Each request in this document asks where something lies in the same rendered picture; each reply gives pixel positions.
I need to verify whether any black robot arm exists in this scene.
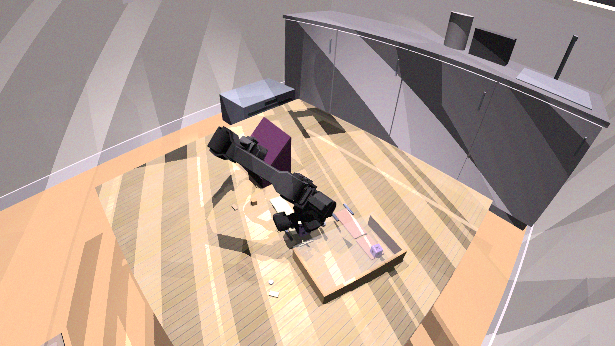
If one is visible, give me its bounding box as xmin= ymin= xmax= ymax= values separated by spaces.
xmin=207 ymin=126 xmax=337 ymax=233

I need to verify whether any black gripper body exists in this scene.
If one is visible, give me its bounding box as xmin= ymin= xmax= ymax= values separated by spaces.
xmin=273 ymin=205 xmax=310 ymax=232

